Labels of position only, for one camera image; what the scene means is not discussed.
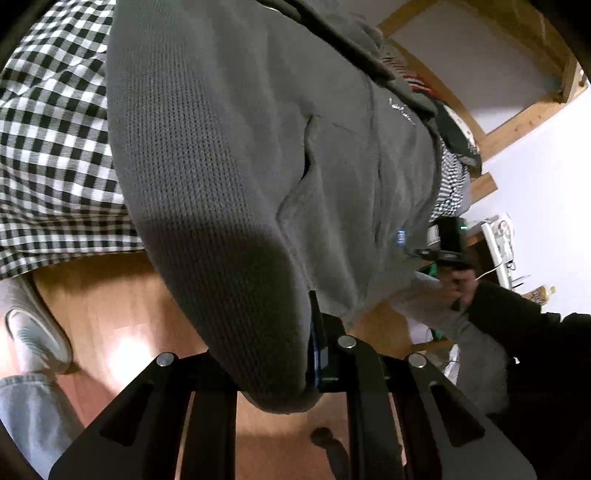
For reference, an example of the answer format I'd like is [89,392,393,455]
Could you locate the right leg light jeans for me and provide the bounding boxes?
[391,273,508,414]

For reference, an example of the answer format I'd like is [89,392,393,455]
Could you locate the left leg light jeans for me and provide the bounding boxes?
[1,373,84,479]

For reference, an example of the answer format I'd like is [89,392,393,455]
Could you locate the black sleeve forearm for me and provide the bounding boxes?
[468,283,590,479]

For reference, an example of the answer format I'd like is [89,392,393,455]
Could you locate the white left slipper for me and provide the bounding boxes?
[1,276,73,376]

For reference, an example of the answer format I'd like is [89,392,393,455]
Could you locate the leg light jeans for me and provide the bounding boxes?
[1,373,84,479]
[391,273,508,414]

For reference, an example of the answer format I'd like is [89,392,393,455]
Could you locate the wooden bunk bed frame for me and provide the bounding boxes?
[375,0,590,204]

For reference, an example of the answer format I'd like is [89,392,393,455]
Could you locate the grey PCMY zip hoodie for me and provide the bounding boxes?
[106,1,442,414]

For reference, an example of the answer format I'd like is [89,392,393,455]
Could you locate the black white checkered bedsheet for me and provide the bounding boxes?
[1,1,470,279]

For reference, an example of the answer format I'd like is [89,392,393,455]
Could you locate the dark green printed cloth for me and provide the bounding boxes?
[415,92,483,179]

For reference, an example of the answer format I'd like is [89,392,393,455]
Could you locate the person right hand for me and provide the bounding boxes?
[437,268,479,311]

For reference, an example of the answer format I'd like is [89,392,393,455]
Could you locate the red white striped cloth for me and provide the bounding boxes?
[382,50,437,97]

